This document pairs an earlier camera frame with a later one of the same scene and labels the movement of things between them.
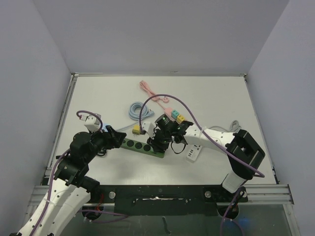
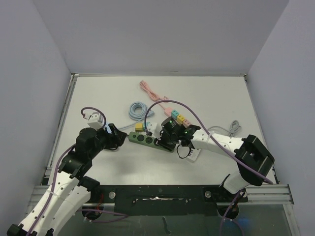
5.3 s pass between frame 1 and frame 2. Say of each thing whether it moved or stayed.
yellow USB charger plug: stayed
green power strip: moved
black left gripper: stayed
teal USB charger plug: stayed
